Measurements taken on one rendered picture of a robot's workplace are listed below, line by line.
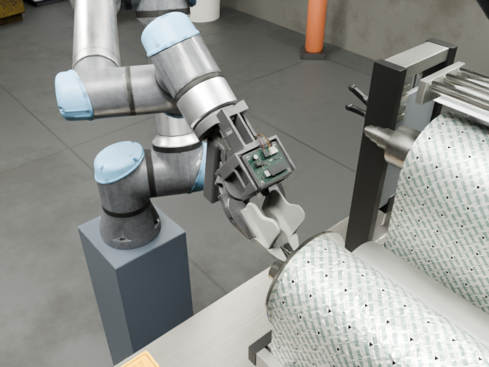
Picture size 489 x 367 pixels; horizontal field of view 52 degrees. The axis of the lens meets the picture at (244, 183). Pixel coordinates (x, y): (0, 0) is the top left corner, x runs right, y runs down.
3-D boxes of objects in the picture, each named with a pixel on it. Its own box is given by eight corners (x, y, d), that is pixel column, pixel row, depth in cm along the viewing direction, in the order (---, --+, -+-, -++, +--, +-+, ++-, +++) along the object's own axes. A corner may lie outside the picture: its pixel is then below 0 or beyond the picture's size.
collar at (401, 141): (404, 154, 82) (412, 119, 78) (437, 170, 78) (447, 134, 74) (380, 168, 78) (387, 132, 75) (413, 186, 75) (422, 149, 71)
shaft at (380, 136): (370, 134, 84) (373, 117, 82) (401, 148, 80) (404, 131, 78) (358, 140, 82) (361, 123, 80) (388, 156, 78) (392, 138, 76)
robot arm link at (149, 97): (132, 81, 83) (126, 52, 73) (199, 75, 85) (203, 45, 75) (137, 126, 82) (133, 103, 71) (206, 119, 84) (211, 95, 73)
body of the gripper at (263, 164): (256, 196, 61) (207, 111, 62) (228, 215, 68) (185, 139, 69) (300, 172, 65) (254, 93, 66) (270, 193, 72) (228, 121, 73)
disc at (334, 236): (335, 290, 75) (348, 212, 66) (338, 291, 75) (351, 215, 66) (262, 343, 67) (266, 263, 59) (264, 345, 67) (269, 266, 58)
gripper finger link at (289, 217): (313, 249, 64) (273, 188, 64) (290, 258, 69) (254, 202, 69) (330, 237, 65) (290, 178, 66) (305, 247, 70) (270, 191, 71)
